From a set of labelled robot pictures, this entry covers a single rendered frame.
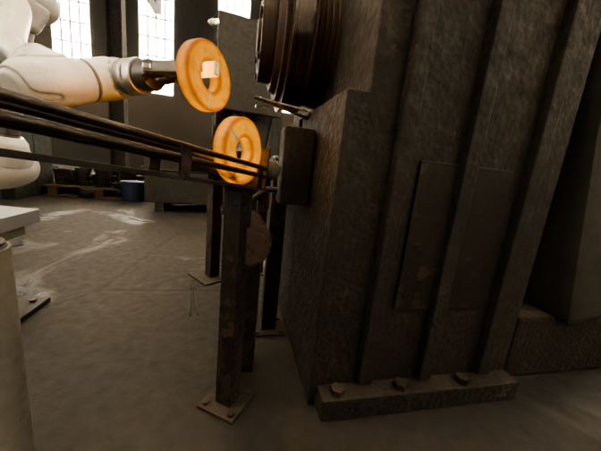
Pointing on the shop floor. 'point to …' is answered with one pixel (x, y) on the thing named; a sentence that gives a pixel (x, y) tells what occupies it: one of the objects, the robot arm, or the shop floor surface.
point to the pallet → (109, 185)
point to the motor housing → (255, 251)
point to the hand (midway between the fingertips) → (205, 70)
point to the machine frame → (428, 198)
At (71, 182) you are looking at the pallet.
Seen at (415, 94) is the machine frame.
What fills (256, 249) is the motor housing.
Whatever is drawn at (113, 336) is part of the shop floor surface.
